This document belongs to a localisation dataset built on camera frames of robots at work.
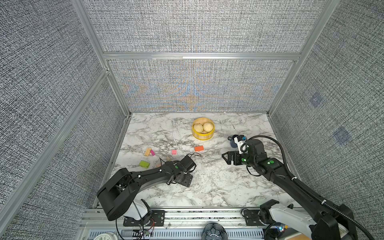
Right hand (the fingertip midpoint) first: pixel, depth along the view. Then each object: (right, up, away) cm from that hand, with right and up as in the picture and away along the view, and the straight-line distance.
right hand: (229, 153), depth 82 cm
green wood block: (-50, -9, +11) cm, 52 cm away
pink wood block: (-32, -2, +16) cm, 36 cm away
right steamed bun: (-9, +15, +21) cm, 28 cm away
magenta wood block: (-46, -2, +14) cm, 48 cm away
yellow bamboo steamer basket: (-12, +9, +20) cm, 25 cm away
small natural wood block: (-35, -5, +11) cm, 37 cm away
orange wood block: (-16, 0, +18) cm, 24 cm away
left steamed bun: (-16, +14, +21) cm, 30 cm away
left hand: (-24, -16, +4) cm, 29 cm away
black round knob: (-10, -34, -13) cm, 37 cm away
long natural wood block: (-49, -2, +15) cm, 51 cm away
